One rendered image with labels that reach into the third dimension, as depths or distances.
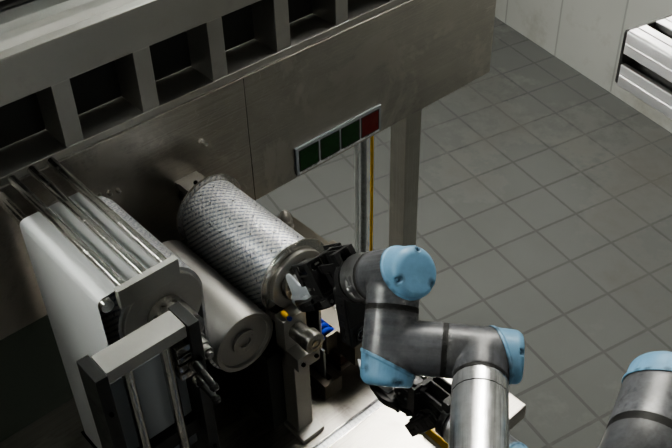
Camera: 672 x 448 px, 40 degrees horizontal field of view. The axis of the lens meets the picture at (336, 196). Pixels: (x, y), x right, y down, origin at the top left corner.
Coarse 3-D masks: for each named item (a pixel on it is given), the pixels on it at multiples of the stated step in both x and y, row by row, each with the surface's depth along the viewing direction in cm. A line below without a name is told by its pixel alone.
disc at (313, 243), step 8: (304, 240) 154; (312, 240) 156; (288, 248) 152; (296, 248) 154; (320, 248) 158; (280, 256) 152; (272, 264) 152; (272, 272) 152; (264, 280) 152; (264, 288) 153; (264, 296) 154; (264, 304) 155; (272, 304) 156
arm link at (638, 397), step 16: (656, 352) 123; (640, 368) 122; (656, 368) 120; (624, 384) 123; (640, 384) 119; (656, 384) 118; (624, 400) 119; (640, 400) 117; (656, 400) 116; (624, 416) 116; (640, 416) 115; (656, 416) 114
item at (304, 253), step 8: (304, 248) 155; (312, 248) 157; (288, 256) 153; (296, 256) 153; (304, 256) 155; (312, 256) 156; (280, 264) 153; (288, 264) 153; (280, 272) 152; (272, 280) 153; (280, 280) 153; (272, 288) 153; (280, 288) 154; (272, 296) 154; (280, 296) 156; (280, 304) 157; (288, 304) 158
